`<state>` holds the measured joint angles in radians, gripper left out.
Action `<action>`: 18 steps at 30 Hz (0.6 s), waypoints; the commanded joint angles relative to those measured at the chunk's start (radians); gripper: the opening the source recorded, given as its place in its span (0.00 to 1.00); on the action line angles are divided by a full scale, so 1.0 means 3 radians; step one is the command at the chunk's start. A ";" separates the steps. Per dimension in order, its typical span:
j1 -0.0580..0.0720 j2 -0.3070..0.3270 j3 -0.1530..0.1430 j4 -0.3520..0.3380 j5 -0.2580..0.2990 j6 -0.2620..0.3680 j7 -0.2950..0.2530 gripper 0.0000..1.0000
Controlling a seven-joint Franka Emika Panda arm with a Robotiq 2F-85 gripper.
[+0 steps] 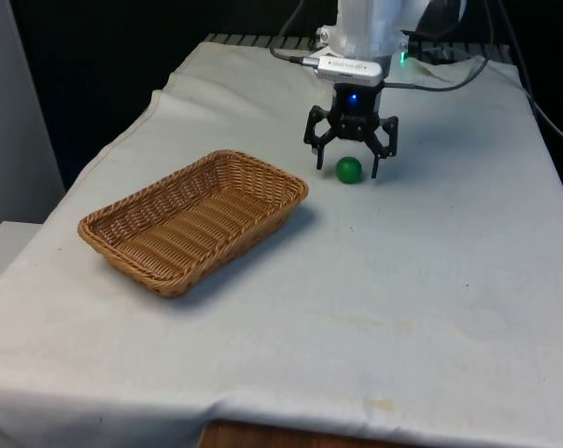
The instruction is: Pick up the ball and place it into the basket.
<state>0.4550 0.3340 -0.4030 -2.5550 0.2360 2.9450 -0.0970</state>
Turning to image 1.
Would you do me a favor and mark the black cable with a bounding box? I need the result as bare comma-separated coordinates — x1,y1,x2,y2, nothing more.
499,0,563,147
382,51,492,91

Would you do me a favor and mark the brown wicker basket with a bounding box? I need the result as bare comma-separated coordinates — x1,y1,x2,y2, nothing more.
77,148,310,300

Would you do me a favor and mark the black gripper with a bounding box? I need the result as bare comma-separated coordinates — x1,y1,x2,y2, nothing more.
303,82,400,180

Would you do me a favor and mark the green ball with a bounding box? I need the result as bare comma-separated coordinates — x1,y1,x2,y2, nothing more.
335,156,363,185

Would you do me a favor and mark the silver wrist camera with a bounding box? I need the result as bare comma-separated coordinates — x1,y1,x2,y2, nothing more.
303,54,384,88

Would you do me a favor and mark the pale locker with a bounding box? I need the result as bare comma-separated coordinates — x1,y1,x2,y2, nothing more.
0,0,66,245

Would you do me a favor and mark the grey cable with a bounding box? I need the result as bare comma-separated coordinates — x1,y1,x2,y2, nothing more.
268,0,320,69

